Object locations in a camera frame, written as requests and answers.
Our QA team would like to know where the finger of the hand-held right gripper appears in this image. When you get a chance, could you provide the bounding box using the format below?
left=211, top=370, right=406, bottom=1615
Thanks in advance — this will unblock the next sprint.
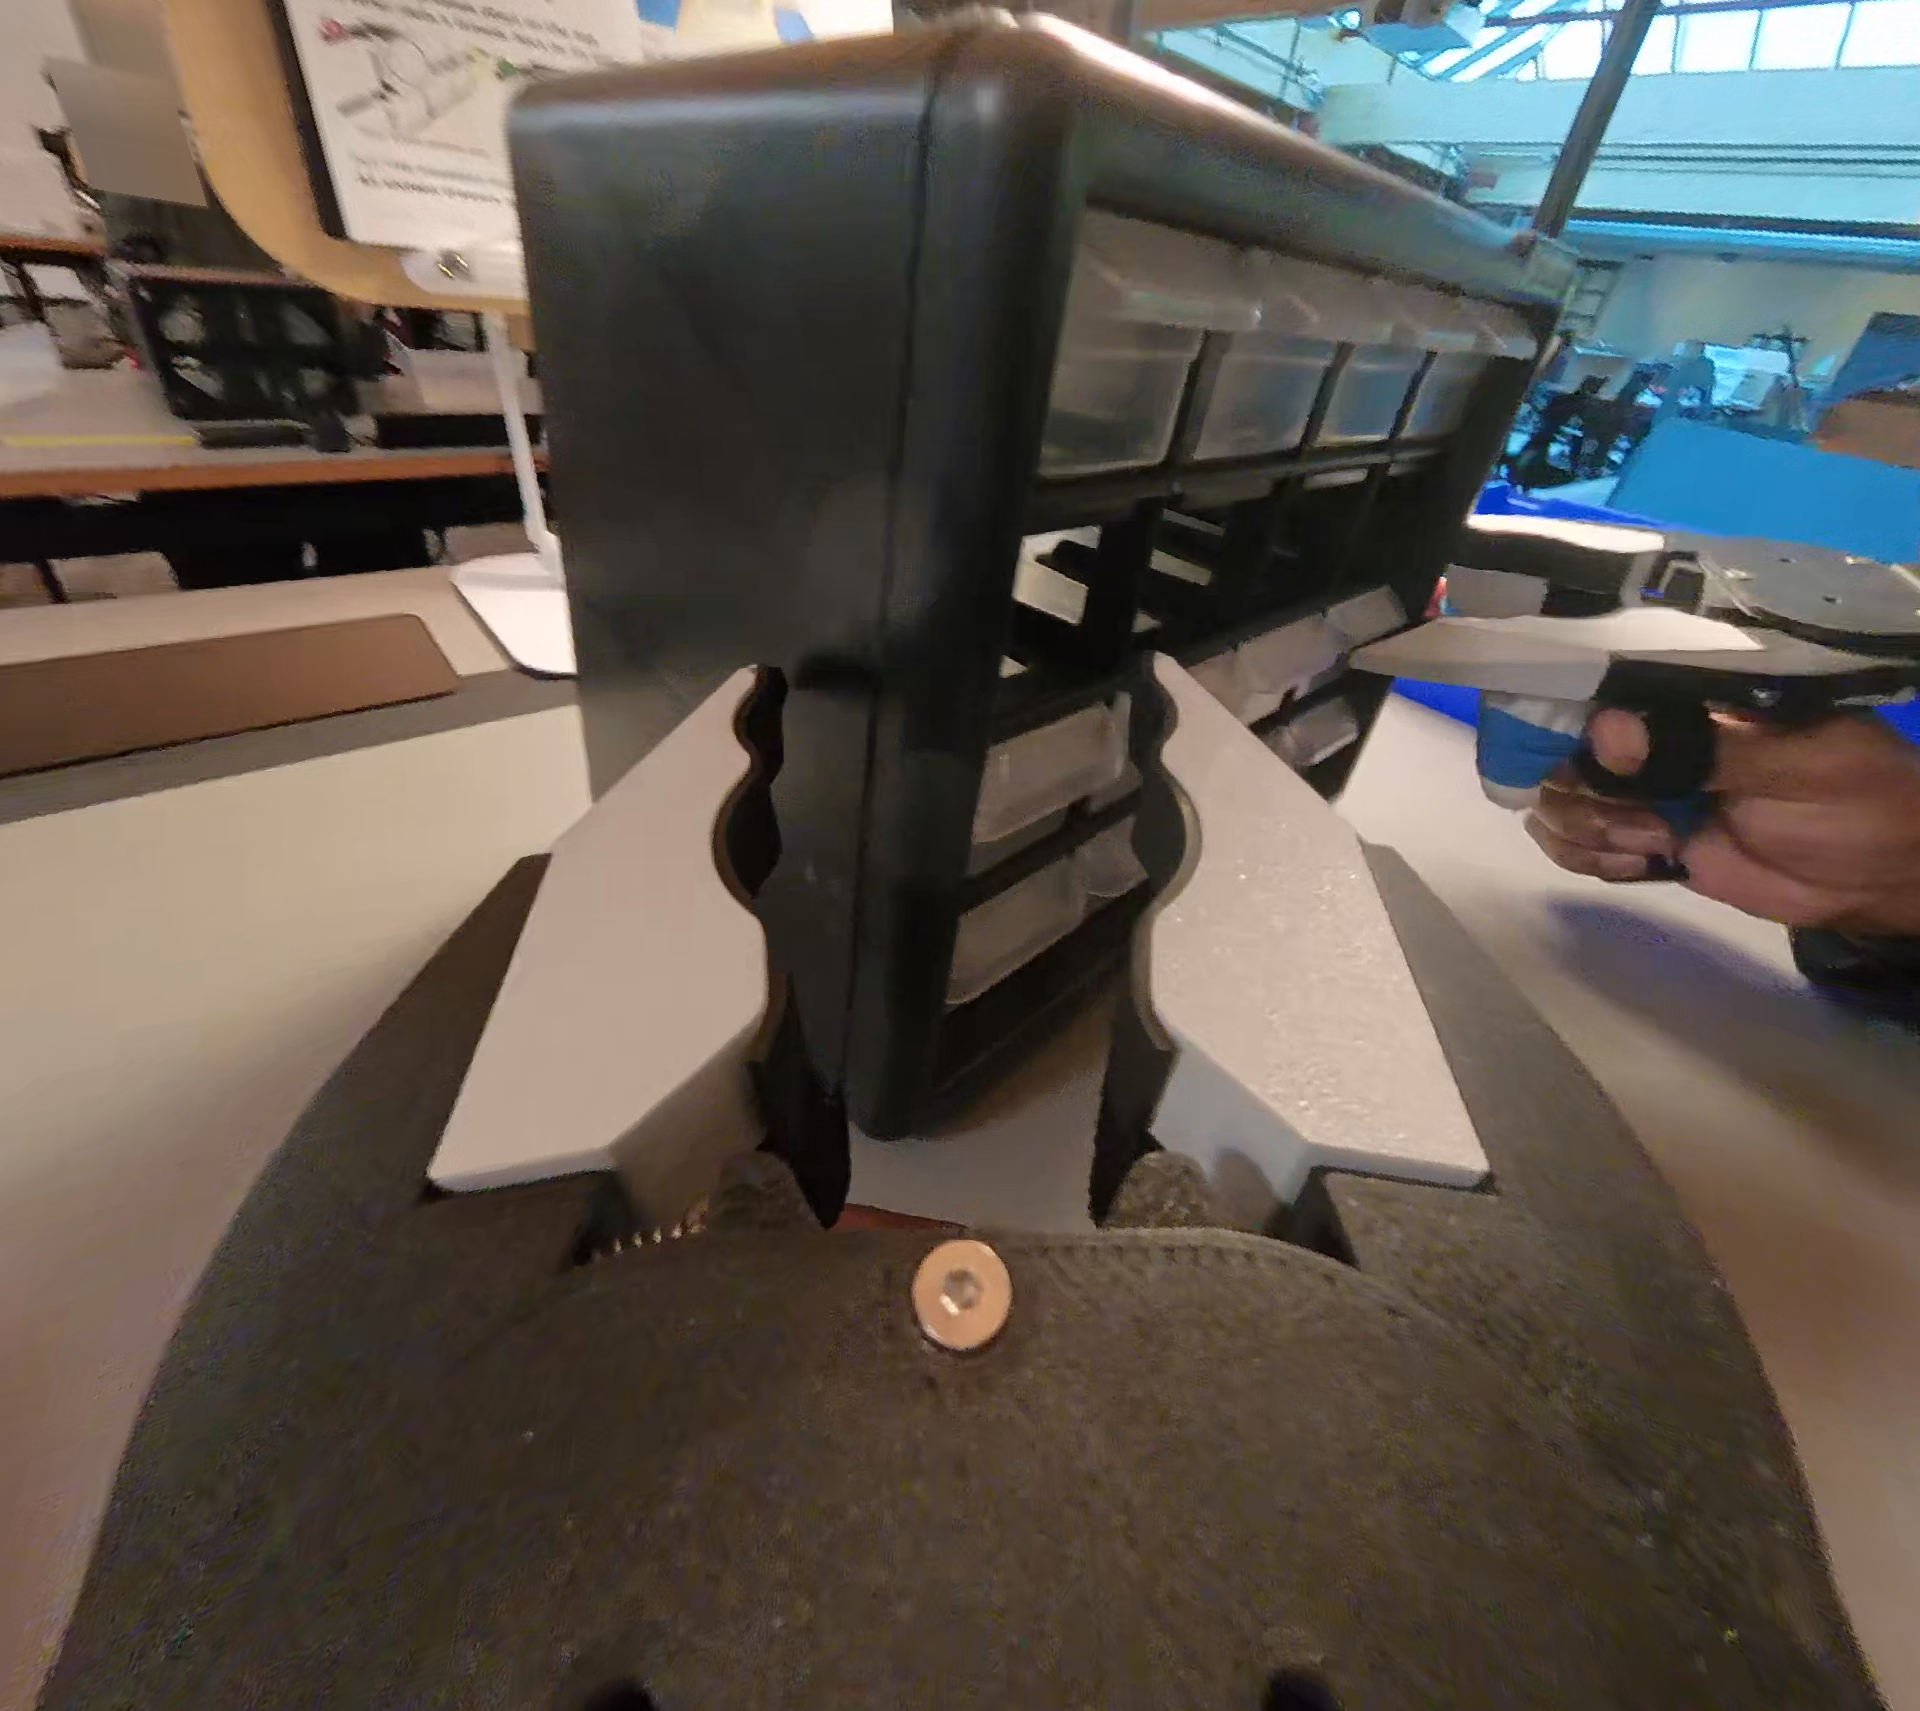
left=1442, top=516, right=1670, bottom=622
left=1346, top=614, right=1768, bottom=704

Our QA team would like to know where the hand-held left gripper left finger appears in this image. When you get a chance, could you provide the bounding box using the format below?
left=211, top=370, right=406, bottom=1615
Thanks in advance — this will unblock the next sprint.
left=425, top=666, right=851, bottom=1222

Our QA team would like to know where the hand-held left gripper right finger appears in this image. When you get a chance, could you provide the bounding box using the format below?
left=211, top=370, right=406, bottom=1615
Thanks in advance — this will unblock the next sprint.
left=1089, top=658, right=1493, bottom=1222

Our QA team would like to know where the black drawer cabinet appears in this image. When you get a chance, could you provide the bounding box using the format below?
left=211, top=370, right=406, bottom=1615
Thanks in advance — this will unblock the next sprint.
left=505, top=14, right=1580, bottom=1144

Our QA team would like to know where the set of clear plastic drawers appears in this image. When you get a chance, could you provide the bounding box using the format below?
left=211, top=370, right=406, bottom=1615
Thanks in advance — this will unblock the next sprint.
left=944, top=212, right=1547, bottom=1008

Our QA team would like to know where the person's right hand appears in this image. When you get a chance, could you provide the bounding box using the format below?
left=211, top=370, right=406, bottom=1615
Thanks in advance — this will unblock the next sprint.
left=1517, top=706, right=1920, bottom=936

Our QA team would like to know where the blue board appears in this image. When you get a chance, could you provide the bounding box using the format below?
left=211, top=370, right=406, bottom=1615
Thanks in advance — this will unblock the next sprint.
left=1607, top=410, right=1920, bottom=562

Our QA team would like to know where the white stand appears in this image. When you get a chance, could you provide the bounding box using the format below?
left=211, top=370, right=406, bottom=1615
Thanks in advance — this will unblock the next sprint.
left=445, top=308, right=583, bottom=682

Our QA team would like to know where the brown cardboard sheet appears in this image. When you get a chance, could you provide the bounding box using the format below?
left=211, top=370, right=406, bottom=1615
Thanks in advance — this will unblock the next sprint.
left=0, top=612, right=462, bottom=780

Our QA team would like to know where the black metal pole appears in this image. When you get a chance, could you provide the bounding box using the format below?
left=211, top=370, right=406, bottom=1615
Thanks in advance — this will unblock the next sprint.
left=1526, top=0, right=1760, bottom=246

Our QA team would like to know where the wooden workbench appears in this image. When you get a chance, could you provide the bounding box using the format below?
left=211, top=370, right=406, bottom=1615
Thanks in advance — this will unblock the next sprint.
left=0, top=234, right=550, bottom=506

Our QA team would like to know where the black crate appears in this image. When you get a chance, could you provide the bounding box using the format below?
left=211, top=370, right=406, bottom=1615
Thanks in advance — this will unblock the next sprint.
left=124, top=268, right=384, bottom=426

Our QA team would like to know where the curved wooden board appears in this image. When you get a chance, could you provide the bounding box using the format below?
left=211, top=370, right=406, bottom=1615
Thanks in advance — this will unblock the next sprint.
left=132, top=0, right=530, bottom=316

